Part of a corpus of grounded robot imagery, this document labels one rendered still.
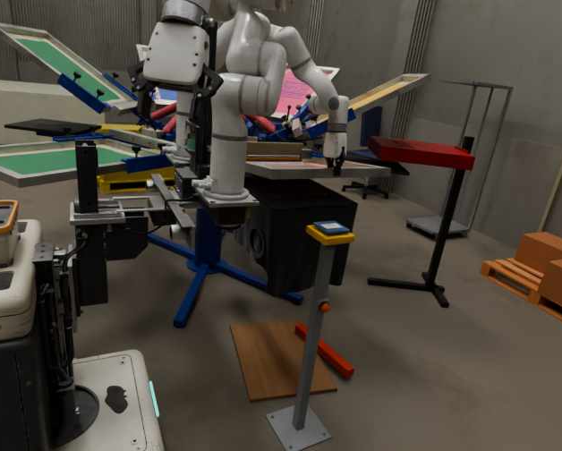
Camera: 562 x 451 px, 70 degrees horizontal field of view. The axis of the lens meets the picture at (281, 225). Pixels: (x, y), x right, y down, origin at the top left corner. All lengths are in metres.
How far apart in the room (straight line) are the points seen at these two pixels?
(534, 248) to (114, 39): 8.82
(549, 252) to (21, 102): 6.54
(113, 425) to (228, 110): 1.13
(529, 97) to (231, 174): 4.19
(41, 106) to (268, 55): 5.91
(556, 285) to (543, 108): 1.96
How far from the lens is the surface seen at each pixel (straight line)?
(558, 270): 3.61
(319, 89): 1.51
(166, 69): 0.75
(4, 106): 6.89
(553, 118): 4.81
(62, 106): 6.83
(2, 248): 1.26
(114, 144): 2.56
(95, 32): 10.17
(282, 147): 2.16
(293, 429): 2.00
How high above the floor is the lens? 1.47
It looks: 21 degrees down
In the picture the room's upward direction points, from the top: 7 degrees clockwise
